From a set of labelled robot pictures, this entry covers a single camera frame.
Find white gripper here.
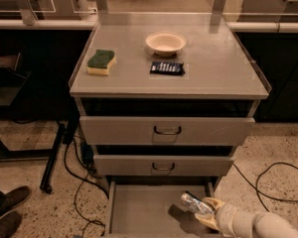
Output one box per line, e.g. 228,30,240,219
195,197,237,237

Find silver blue redbull can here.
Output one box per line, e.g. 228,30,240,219
181,191,215,215

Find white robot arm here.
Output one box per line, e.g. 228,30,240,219
195,197,298,238

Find bottom grey drawer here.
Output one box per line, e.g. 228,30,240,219
105,181,223,238

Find grey drawer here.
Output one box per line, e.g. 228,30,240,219
105,181,223,238
80,116,254,146
94,155,233,177

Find middle grey drawer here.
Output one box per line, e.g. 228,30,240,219
94,155,233,177

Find grey metal drawer cabinet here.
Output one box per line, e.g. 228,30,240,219
69,11,272,238

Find top grey drawer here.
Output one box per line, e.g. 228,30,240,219
80,116,254,146

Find cream paper bowl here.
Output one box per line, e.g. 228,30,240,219
145,32,187,57

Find green yellow sponge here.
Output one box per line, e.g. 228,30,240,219
87,50,116,75

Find dark shoe lower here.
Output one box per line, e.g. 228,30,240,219
0,211,22,238

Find dark shoe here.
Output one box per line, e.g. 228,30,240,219
0,186,31,216
0,211,22,238

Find dark shoe upper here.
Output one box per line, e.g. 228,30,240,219
0,186,31,216

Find black floor cable right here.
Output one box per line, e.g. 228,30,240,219
232,162,298,213

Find black floor cable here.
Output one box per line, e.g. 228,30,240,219
232,162,298,213
63,134,109,238

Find black floor cable left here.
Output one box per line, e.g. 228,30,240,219
63,134,109,238

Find black table frame leg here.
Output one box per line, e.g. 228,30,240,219
0,124,66,194

